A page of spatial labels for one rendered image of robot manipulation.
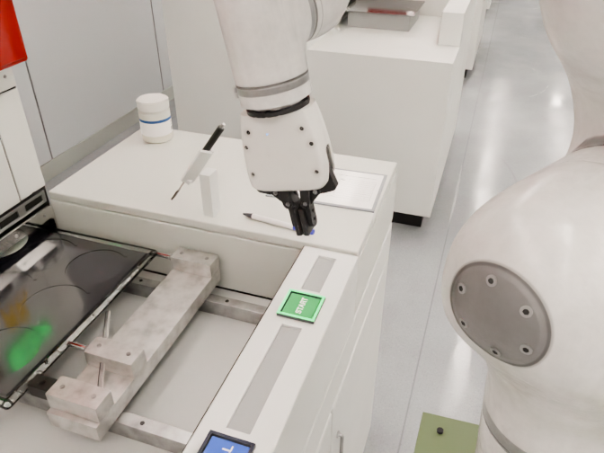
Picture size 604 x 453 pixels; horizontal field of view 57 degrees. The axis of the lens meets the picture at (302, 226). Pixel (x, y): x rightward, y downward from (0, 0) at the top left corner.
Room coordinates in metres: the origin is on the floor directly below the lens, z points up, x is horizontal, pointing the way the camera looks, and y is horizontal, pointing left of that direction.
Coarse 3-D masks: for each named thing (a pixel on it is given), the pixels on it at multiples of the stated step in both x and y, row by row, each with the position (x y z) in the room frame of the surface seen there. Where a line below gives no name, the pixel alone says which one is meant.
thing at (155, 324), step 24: (168, 288) 0.74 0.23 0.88; (192, 288) 0.74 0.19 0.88; (144, 312) 0.68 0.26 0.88; (168, 312) 0.68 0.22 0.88; (192, 312) 0.70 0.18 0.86; (120, 336) 0.63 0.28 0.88; (144, 336) 0.63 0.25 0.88; (168, 336) 0.63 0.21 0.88; (96, 384) 0.53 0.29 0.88; (120, 384) 0.53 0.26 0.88; (120, 408) 0.51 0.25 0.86; (96, 432) 0.46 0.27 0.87
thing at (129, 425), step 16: (32, 400) 0.54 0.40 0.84; (128, 416) 0.50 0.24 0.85; (112, 432) 0.50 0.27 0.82; (128, 432) 0.49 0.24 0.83; (144, 432) 0.48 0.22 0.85; (160, 432) 0.47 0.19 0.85; (176, 432) 0.47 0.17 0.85; (192, 432) 0.47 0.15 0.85; (160, 448) 0.47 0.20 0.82; (176, 448) 0.46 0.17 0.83
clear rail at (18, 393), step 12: (144, 264) 0.79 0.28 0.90; (132, 276) 0.75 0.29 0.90; (120, 288) 0.72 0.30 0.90; (108, 300) 0.69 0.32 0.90; (96, 312) 0.66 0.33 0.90; (84, 324) 0.63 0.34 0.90; (72, 336) 0.60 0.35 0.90; (60, 348) 0.58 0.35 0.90; (48, 360) 0.56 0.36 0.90; (36, 372) 0.53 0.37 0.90; (24, 384) 0.51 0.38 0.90; (12, 396) 0.49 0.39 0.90
